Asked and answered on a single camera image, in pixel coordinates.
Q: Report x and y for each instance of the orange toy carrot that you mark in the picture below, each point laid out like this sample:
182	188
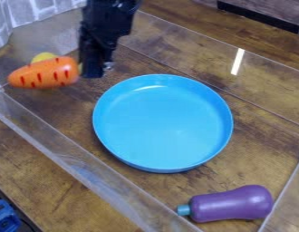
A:
56	72

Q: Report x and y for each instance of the white mesh curtain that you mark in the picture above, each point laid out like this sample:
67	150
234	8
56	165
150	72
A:
20	12

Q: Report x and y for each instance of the yellow toy lemon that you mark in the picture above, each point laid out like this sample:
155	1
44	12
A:
43	56

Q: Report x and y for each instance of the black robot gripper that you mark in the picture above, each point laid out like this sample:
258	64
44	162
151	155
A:
107	21

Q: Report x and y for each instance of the blue object at corner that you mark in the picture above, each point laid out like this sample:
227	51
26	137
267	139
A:
10	220

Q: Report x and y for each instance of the blue round tray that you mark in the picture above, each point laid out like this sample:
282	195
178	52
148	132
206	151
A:
163	123

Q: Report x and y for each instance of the purple toy eggplant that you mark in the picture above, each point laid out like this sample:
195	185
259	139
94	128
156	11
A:
249	202

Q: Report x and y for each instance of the clear acrylic barrier frame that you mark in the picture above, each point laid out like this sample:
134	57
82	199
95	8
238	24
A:
56	171

